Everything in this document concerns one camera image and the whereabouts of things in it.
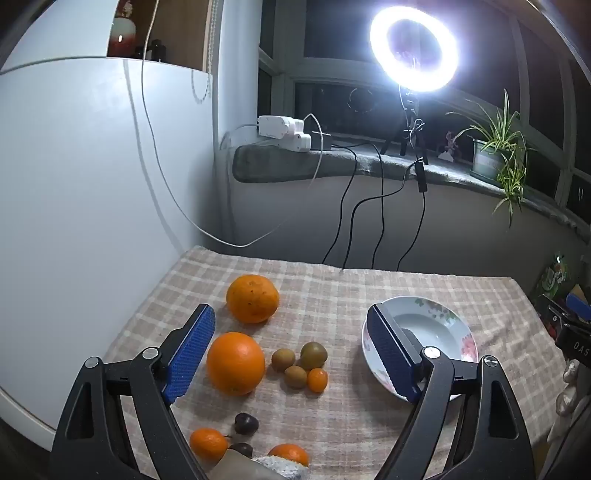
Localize small white figurine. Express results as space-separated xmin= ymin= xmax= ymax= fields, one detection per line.
xmin=436 ymin=130 xmax=462 ymax=162

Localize green printed bag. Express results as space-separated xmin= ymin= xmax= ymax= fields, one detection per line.
xmin=538 ymin=251 xmax=571 ymax=296

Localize black tripod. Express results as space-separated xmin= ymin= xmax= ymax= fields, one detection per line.
xmin=381 ymin=85 xmax=430 ymax=166

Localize white charger adapter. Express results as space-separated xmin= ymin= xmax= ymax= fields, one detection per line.
xmin=285 ymin=131 xmax=313 ymax=153

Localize white cabinet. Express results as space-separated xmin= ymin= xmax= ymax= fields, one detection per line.
xmin=0 ymin=0 xmax=222 ymax=450

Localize grey sill cushion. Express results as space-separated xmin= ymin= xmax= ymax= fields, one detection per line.
xmin=232 ymin=141 xmax=591 ymax=241

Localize long white cable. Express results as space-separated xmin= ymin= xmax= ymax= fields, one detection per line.
xmin=141 ymin=0 xmax=326 ymax=247

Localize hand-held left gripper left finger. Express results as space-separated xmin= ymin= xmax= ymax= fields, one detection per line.
xmin=48 ymin=303 xmax=218 ymax=480

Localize small black bottle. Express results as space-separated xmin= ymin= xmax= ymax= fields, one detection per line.
xmin=136 ymin=39 xmax=167 ymax=62

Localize white beaded blind cord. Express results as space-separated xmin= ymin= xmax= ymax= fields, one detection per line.
xmin=190 ymin=0 xmax=219 ymax=103

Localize speckled large orange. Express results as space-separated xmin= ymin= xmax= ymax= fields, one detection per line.
xmin=226 ymin=274 xmax=280 ymax=324

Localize greenish brown kiwi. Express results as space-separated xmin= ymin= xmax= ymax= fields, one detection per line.
xmin=300 ymin=342 xmax=328 ymax=371

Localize person's right hand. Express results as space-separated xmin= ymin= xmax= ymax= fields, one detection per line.
xmin=547 ymin=357 xmax=583 ymax=446

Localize beige checkered tablecloth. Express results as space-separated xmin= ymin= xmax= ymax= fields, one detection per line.
xmin=99 ymin=244 xmax=573 ymax=480

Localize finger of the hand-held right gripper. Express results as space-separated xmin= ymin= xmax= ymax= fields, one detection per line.
xmin=542 ymin=293 xmax=591 ymax=330

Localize potted spider plant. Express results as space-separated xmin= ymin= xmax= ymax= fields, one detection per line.
xmin=445 ymin=89 xmax=536 ymax=229

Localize red vase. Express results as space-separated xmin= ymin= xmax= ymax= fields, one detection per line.
xmin=108 ymin=0 xmax=138 ymax=58

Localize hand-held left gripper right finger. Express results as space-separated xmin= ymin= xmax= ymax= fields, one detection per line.
xmin=366 ymin=303 xmax=542 ymax=480

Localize white window frame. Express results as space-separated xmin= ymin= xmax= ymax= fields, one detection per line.
xmin=256 ymin=0 xmax=591 ymax=213

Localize white ring light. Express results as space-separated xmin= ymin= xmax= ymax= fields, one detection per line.
xmin=369 ymin=4 xmax=459 ymax=88

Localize black cable with inline switch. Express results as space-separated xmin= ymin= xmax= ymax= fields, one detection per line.
xmin=397 ymin=117 xmax=428 ymax=271

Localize small mandarin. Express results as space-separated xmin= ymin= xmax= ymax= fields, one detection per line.
xmin=268 ymin=443 xmax=310 ymax=467

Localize glossy large orange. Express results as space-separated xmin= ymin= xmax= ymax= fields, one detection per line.
xmin=206 ymin=332 xmax=266 ymax=397

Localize white floral plate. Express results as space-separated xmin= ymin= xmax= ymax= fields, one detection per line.
xmin=361 ymin=296 xmax=479 ymax=401

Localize white knitted cloth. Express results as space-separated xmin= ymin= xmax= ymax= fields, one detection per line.
xmin=222 ymin=451 xmax=310 ymax=480

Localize mandarin with stem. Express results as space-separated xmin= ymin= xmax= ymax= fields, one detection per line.
xmin=189 ymin=428 xmax=230 ymax=463

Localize white power strip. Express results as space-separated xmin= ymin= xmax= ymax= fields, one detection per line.
xmin=259 ymin=115 xmax=305 ymax=138

